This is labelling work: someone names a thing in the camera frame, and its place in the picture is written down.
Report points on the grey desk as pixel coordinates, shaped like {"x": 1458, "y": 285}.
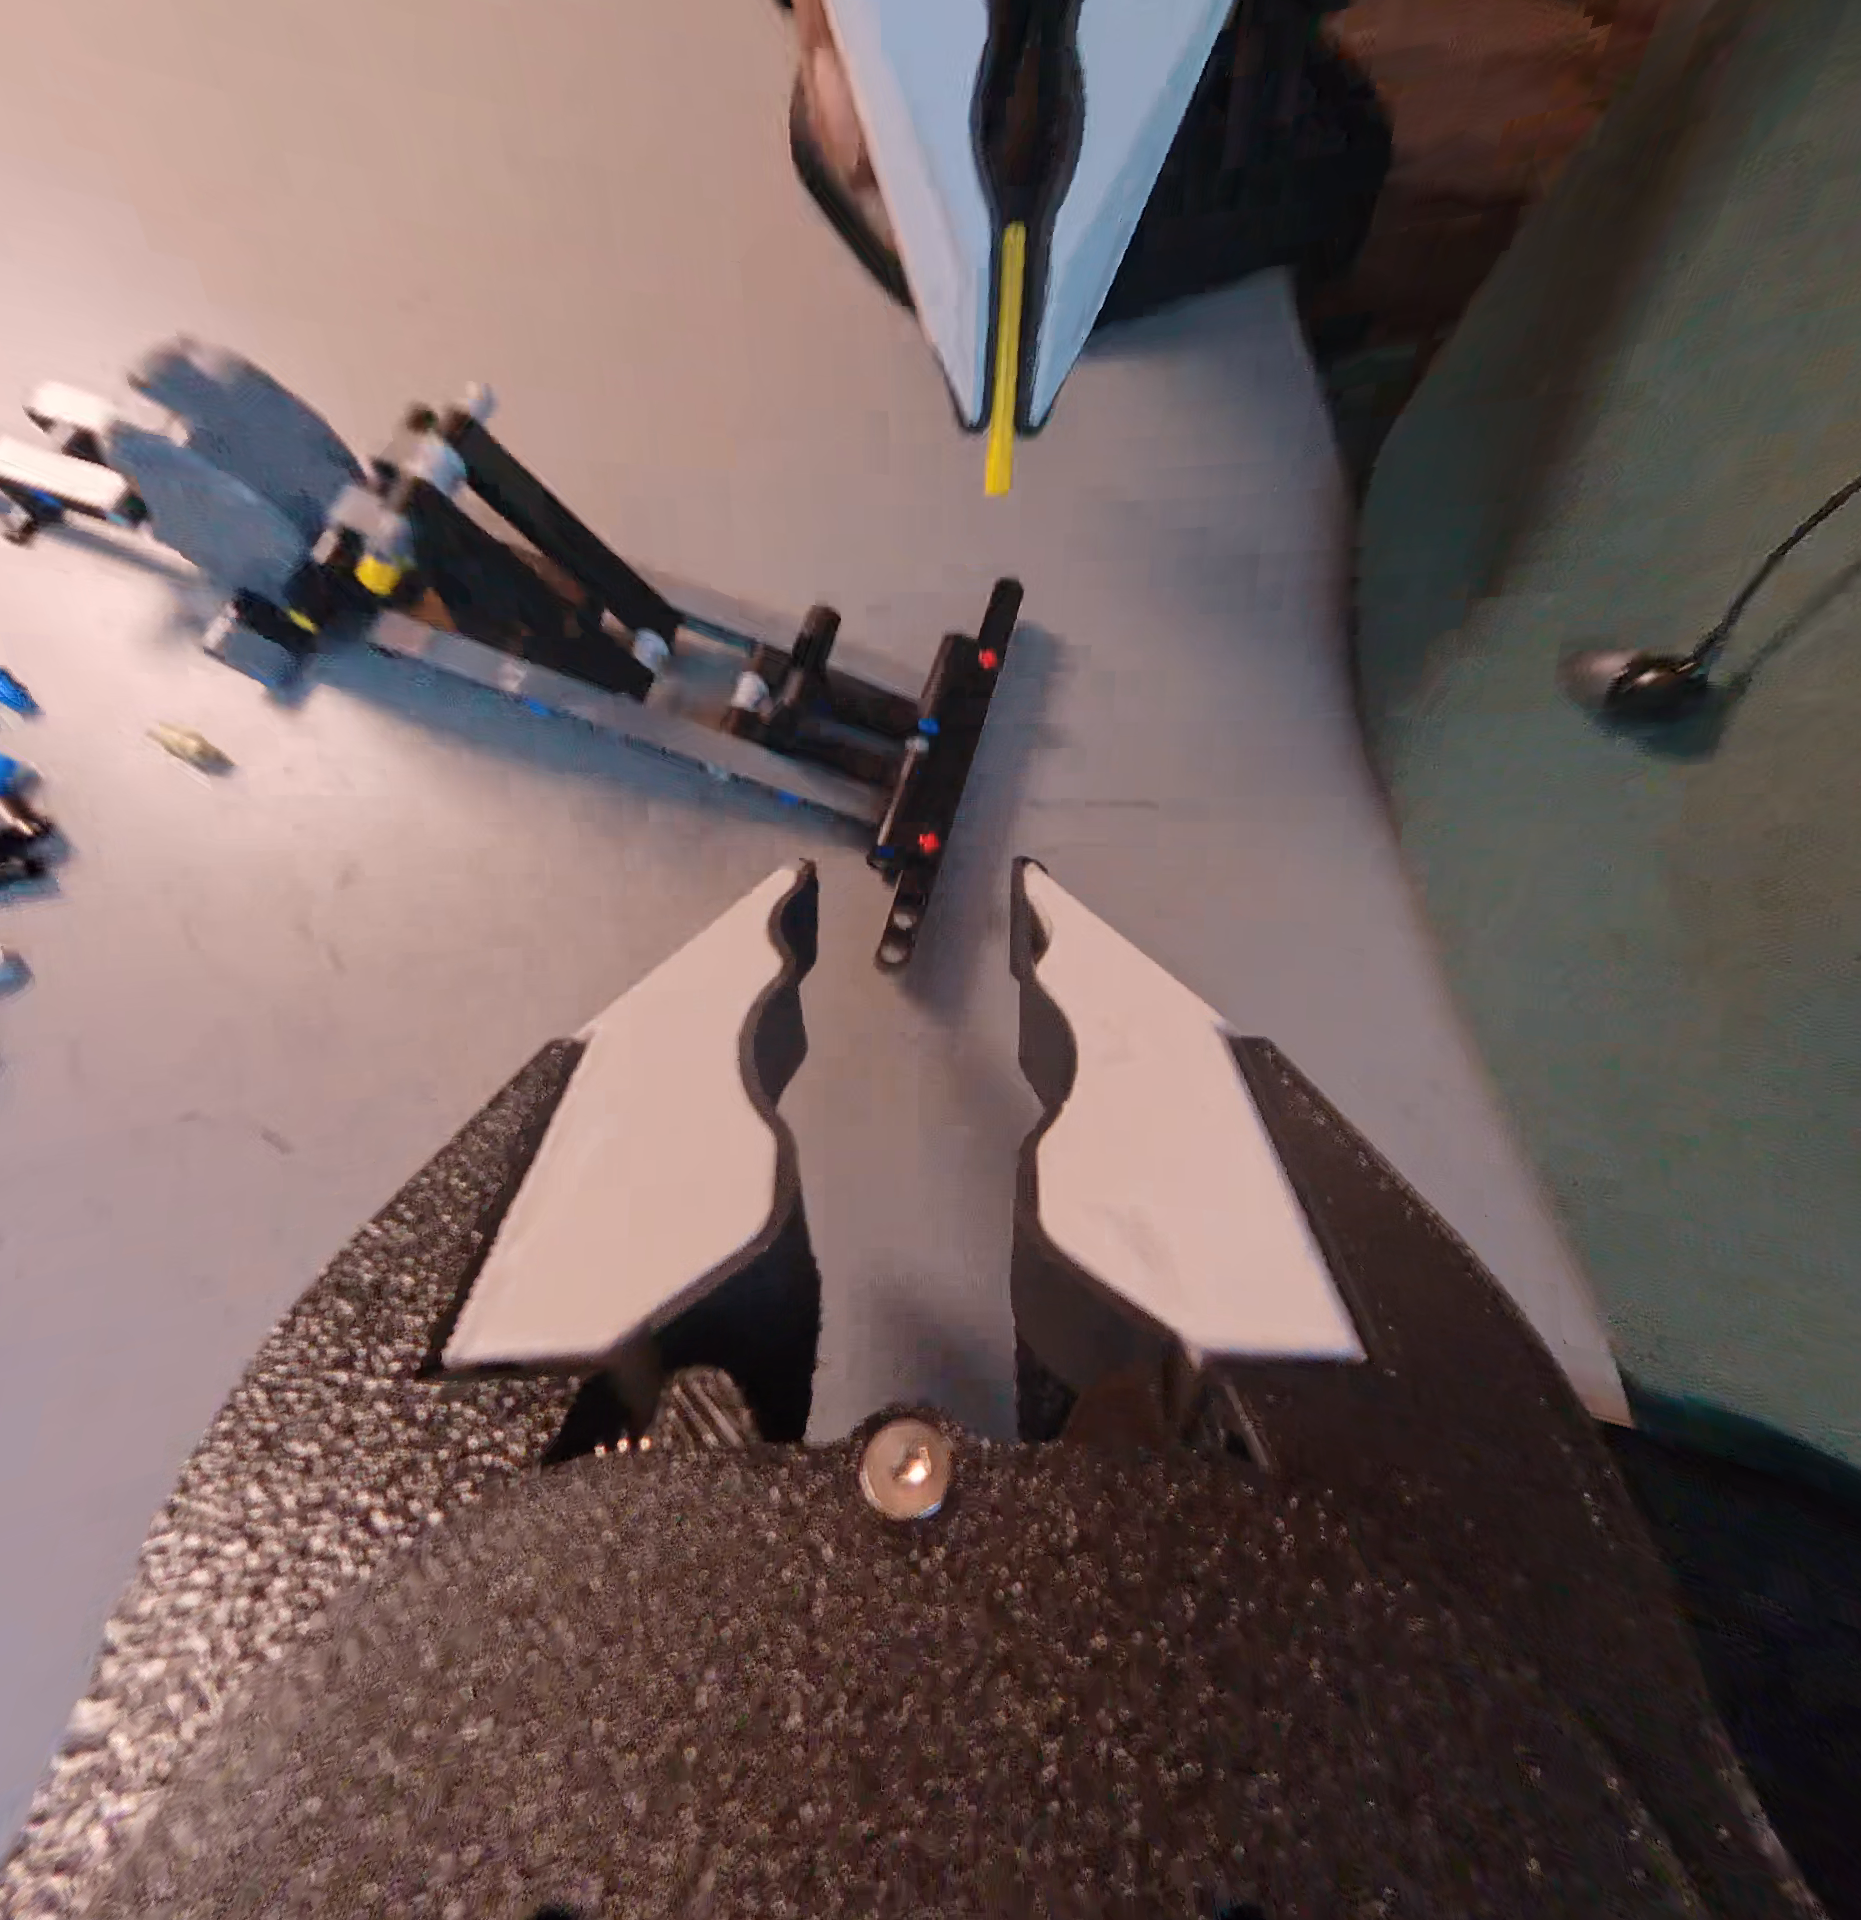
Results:
{"x": 421, "y": 1050}

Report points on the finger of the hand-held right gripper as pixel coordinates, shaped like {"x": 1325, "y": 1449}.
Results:
{"x": 916, "y": 151}
{"x": 1141, "y": 121}

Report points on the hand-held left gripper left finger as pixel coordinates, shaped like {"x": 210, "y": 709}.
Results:
{"x": 632, "y": 1185}

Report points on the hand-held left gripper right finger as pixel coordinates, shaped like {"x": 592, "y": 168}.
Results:
{"x": 1172, "y": 1185}

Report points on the grey black toy chassis assembly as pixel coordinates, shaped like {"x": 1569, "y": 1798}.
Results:
{"x": 555, "y": 585}

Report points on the yellow toy axle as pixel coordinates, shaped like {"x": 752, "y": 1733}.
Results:
{"x": 1004, "y": 374}

